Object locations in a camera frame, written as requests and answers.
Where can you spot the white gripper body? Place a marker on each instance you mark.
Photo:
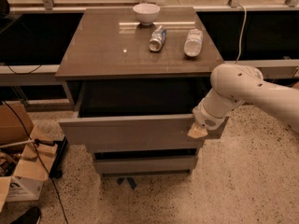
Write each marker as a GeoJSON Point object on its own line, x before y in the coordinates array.
{"type": "Point", "coordinates": [206, 118]}

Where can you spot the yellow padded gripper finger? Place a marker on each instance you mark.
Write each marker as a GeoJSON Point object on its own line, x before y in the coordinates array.
{"type": "Point", "coordinates": [197, 131]}

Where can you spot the grey top drawer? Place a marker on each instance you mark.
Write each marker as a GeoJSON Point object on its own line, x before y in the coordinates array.
{"type": "Point", "coordinates": [136, 114]}

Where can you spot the grey drawer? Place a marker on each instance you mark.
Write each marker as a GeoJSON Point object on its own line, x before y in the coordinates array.
{"type": "Point", "coordinates": [136, 114]}
{"type": "Point", "coordinates": [145, 165]}
{"type": "Point", "coordinates": [143, 153]}

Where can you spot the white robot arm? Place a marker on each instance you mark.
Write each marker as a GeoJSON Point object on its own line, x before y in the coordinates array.
{"type": "Point", "coordinates": [234, 85]}

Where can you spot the grey middle drawer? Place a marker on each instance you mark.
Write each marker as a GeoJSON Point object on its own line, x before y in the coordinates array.
{"type": "Point", "coordinates": [143, 153]}

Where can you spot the grey drawer cabinet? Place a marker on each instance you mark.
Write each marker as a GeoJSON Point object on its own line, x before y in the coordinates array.
{"type": "Point", "coordinates": [111, 44]}

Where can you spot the grey bottom drawer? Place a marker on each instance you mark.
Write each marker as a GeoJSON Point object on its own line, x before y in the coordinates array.
{"type": "Point", "coordinates": [145, 165]}

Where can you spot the open cardboard box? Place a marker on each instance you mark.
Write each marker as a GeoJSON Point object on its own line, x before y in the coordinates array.
{"type": "Point", "coordinates": [35, 153]}

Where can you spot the white plastic bottle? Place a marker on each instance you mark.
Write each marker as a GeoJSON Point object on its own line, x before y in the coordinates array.
{"type": "Point", "coordinates": [193, 43]}

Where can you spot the blue tape cross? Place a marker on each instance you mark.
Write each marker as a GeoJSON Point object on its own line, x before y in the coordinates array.
{"type": "Point", "coordinates": [131, 182]}

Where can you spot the crushed blue white can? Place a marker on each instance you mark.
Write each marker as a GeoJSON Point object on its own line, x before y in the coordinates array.
{"type": "Point", "coordinates": [157, 39]}

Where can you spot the white ceramic bowl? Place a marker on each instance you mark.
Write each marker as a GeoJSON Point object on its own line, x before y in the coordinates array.
{"type": "Point", "coordinates": [146, 13]}

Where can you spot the black metal stand leg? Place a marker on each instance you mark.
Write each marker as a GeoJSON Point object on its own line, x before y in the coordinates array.
{"type": "Point", "coordinates": [56, 169]}

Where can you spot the black shoe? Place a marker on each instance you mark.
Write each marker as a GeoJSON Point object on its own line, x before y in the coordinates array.
{"type": "Point", "coordinates": [31, 216]}

